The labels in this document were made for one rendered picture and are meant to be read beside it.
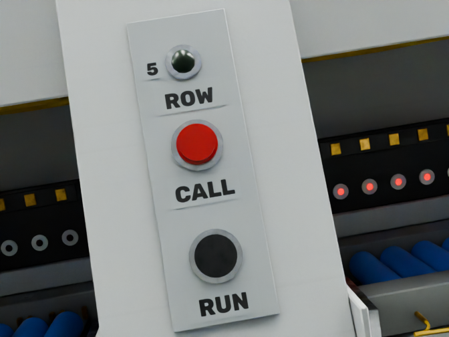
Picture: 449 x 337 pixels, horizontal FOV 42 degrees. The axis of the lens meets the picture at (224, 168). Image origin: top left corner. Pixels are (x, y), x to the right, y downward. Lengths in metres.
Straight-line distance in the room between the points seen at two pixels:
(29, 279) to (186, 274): 0.21
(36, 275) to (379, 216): 0.24
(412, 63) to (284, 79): 0.25
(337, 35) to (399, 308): 0.14
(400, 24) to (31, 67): 0.16
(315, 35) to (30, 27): 0.12
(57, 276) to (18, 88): 0.18
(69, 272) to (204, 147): 0.21
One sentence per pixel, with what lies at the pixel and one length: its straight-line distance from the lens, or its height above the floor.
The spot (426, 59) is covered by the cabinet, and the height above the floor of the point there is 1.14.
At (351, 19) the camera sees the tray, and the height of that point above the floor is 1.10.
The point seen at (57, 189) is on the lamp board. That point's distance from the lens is 0.40.
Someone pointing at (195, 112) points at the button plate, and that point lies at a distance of 0.23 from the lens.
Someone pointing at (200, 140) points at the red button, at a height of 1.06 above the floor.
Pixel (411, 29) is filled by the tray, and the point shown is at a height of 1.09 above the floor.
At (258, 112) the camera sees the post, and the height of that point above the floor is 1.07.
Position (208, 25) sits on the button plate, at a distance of 0.24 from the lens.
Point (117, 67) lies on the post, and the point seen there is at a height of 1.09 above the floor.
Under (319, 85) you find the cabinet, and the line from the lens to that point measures 0.45.
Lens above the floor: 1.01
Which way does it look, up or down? 9 degrees up
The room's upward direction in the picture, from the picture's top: 10 degrees counter-clockwise
